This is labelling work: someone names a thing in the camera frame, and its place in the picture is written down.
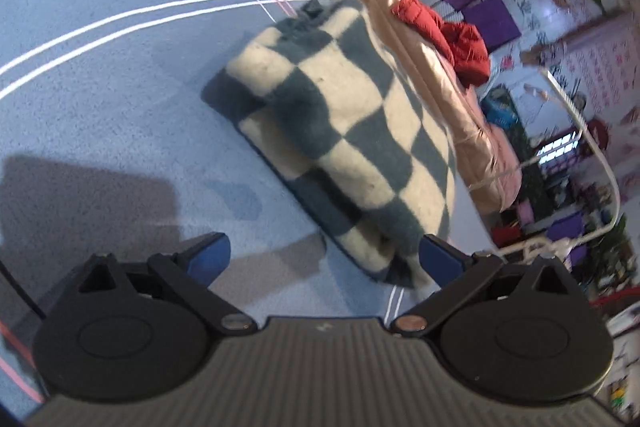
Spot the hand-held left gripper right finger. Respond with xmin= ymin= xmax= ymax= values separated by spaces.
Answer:
xmin=390 ymin=234 xmax=583 ymax=335

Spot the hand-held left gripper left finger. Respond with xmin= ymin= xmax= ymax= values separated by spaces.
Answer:
xmin=77 ymin=232 xmax=256 ymax=335

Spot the dark and cream checkered garment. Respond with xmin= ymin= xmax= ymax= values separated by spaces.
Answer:
xmin=200 ymin=0 xmax=458 ymax=290

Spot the pink blanket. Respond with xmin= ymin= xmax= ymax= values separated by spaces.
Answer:
xmin=482 ymin=124 xmax=524 ymax=214

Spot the tan quilt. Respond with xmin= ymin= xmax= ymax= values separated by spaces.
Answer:
xmin=360 ymin=0 xmax=523 ymax=215

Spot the blue box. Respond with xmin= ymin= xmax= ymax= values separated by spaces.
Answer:
xmin=481 ymin=86 xmax=522 ymax=131

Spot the blue striped bed sheet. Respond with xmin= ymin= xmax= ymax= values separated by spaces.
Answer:
xmin=0 ymin=0 xmax=501 ymax=420

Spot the red jacket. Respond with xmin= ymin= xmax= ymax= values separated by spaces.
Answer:
xmin=390 ymin=0 xmax=492 ymax=88

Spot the pink floral curtain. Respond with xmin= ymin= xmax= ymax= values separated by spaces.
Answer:
xmin=547 ymin=9 xmax=640 ymax=160

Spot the white braided cable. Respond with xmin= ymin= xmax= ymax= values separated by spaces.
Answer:
xmin=469 ymin=69 xmax=622 ymax=258

